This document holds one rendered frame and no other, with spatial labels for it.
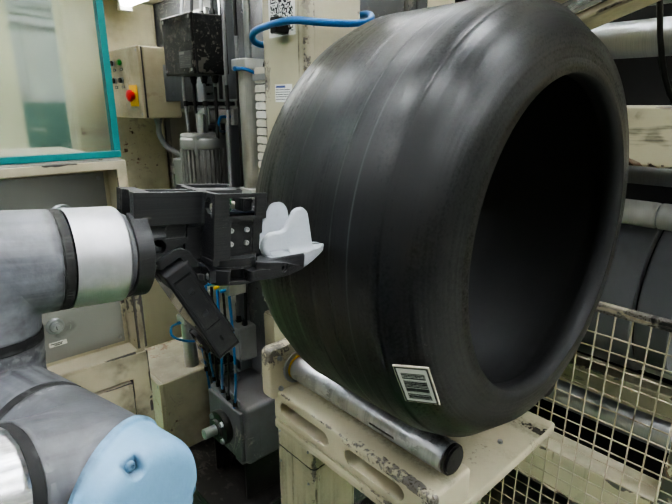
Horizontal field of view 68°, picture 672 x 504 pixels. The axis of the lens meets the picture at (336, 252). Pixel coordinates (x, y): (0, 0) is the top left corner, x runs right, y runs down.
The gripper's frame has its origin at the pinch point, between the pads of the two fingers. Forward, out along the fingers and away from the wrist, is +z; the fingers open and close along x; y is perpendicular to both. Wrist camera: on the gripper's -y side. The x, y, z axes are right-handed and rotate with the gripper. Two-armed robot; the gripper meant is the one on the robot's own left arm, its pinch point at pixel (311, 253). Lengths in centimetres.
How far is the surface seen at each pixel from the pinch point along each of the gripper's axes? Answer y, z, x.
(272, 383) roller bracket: -31.0, 14.7, 25.4
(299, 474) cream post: -60, 29, 32
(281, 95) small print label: 18.8, 20.9, 35.3
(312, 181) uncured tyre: 7.4, 1.8, 2.7
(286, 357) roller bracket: -26.8, 17.5, 25.4
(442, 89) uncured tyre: 17.7, 7.7, -9.0
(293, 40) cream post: 27.5, 20.1, 31.6
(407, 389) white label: -13.9, 6.7, -9.7
